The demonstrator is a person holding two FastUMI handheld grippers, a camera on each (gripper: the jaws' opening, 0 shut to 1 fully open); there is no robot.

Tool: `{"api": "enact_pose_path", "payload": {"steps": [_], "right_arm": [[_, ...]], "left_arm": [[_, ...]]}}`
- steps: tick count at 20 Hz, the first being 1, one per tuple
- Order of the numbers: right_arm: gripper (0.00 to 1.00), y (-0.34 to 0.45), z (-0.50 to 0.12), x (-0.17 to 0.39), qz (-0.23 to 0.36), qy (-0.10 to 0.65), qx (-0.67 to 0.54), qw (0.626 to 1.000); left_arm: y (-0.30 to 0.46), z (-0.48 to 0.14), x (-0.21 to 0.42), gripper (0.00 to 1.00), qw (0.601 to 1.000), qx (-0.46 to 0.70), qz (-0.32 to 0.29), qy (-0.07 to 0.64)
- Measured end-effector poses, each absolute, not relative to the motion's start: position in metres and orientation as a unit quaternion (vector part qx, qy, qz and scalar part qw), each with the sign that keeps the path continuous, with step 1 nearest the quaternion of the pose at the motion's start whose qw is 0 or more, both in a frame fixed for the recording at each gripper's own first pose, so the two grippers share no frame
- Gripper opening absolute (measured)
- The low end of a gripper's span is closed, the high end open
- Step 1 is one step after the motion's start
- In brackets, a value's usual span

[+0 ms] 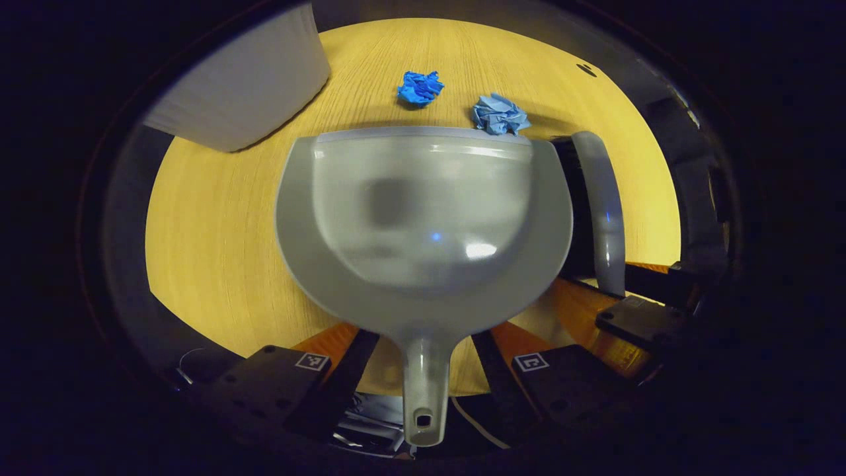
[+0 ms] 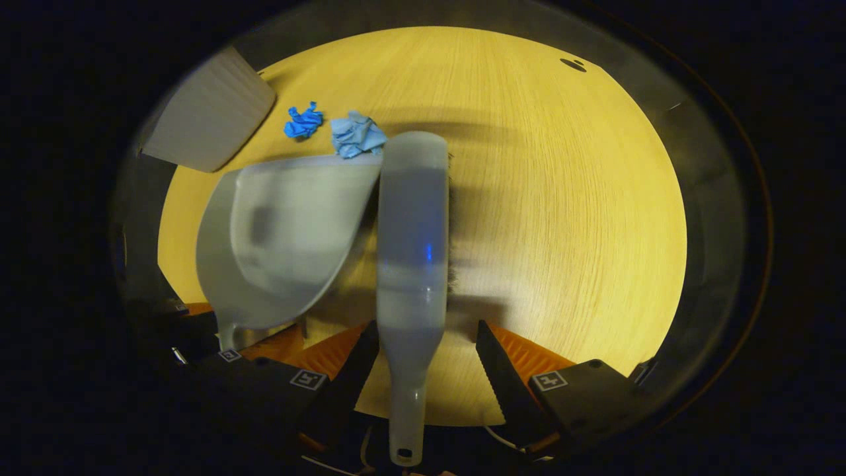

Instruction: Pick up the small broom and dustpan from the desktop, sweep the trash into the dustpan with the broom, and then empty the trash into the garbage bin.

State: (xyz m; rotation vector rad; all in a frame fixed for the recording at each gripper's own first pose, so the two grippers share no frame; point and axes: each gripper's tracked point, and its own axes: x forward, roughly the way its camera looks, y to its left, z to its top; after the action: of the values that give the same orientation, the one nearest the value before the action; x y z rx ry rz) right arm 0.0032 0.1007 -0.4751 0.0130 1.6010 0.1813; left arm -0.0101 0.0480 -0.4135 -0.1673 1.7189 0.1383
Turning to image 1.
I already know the small grey broom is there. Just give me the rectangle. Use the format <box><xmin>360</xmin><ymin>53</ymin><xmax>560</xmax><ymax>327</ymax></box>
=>
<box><xmin>552</xmin><ymin>130</ymin><xmax>629</xmax><ymax>299</ymax></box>

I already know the light blue paper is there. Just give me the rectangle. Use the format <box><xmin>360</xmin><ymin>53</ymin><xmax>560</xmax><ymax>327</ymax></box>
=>
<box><xmin>471</xmin><ymin>92</ymin><xmax>532</xmax><ymax>136</ymax></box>

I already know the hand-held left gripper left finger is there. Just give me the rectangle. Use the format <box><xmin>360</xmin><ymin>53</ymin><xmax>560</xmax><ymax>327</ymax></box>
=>
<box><xmin>195</xmin><ymin>322</ymin><xmax>382</xmax><ymax>440</ymax></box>

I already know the white cable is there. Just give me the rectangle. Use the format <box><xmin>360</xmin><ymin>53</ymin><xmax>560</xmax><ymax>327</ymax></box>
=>
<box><xmin>451</xmin><ymin>395</ymin><xmax>511</xmax><ymax>450</ymax></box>

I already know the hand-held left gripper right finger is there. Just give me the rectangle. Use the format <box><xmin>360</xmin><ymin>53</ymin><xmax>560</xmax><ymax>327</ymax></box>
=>
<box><xmin>471</xmin><ymin>321</ymin><xmax>640</xmax><ymax>434</ymax></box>

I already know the grey dustpan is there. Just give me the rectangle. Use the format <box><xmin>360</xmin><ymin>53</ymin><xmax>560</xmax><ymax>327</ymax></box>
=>
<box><xmin>275</xmin><ymin>126</ymin><xmax>574</xmax><ymax>449</ymax></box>

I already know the white garbage bin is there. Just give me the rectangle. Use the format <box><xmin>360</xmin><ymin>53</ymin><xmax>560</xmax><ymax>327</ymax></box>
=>
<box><xmin>141</xmin><ymin>3</ymin><xmax>332</xmax><ymax>153</ymax></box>

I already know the dark blue paper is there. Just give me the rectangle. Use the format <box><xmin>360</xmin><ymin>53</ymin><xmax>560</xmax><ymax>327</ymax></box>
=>
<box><xmin>397</xmin><ymin>70</ymin><xmax>445</xmax><ymax>107</ymax></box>

